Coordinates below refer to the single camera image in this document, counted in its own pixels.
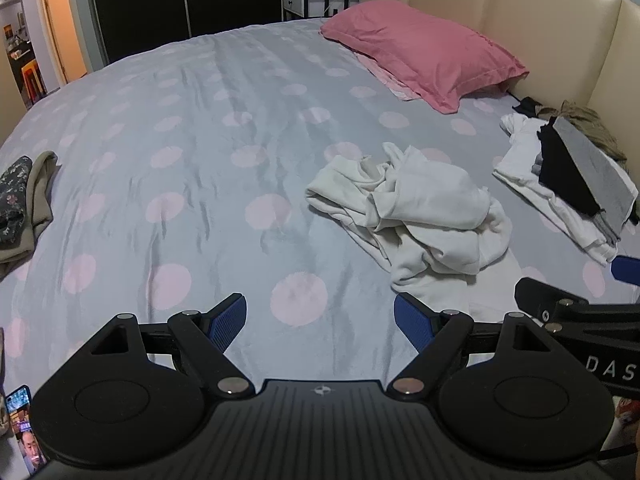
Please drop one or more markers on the folded black garment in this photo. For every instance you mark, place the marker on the folded black garment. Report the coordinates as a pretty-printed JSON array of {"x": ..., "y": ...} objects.
[{"x": 560, "y": 170}]

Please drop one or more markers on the white bedside table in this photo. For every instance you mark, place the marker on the white bedside table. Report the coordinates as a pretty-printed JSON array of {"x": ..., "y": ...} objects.
[{"x": 312, "y": 5}]

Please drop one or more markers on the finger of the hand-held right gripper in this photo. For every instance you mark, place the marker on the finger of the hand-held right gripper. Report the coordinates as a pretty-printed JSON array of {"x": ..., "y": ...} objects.
[
  {"x": 629, "y": 270},
  {"x": 540, "y": 297}
]

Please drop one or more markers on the orange-lit door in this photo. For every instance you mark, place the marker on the orange-lit door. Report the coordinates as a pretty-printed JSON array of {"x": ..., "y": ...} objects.
[{"x": 62, "y": 20}]

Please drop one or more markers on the white sweater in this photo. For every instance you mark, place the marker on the white sweater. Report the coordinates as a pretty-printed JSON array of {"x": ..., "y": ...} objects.
[{"x": 425, "y": 200}]

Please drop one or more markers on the folded grey garment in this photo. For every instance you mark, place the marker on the folded grey garment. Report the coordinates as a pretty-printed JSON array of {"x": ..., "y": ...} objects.
[{"x": 595, "y": 170}]

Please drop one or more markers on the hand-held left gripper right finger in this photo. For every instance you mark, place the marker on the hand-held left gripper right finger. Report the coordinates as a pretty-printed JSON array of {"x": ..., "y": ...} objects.
[{"x": 412, "y": 322}]

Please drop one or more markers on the folded white shirt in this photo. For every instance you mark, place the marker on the folded white shirt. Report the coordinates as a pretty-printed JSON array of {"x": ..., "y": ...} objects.
[{"x": 530, "y": 180}]

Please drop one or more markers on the red stool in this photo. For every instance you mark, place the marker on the red stool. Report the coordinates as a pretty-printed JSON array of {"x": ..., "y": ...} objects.
[{"x": 32, "y": 80}]

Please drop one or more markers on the bed with dotted grey sheet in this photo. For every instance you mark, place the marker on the bed with dotted grey sheet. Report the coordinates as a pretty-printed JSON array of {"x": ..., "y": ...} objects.
[{"x": 200, "y": 135}]

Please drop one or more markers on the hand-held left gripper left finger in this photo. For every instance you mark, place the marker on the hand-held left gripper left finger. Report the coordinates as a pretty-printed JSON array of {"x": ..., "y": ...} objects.
[{"x": 227, "y": 322}]

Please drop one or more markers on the beige garment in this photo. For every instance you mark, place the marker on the beige garment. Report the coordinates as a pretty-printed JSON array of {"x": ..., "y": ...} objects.
[{"x": 42, "y": 195}]

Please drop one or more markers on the cream padded headboard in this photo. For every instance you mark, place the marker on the cream padded headboard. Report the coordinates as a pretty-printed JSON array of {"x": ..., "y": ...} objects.
[{"x": 550, "y": 20}]

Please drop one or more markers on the light pink pillow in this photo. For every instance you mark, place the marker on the light pink pillow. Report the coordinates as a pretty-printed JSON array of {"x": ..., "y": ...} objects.
[{"x": 392, "y": 82}]

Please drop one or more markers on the small black cloth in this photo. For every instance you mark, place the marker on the small black cloth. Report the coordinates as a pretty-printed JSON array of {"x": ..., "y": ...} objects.
[{"x": 526, "y": 106}]

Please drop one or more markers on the smartphone with lit screen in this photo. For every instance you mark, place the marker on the smartphone with lit screen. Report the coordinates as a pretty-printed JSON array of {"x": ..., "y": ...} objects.
[{"x": 27, "y": 435}]

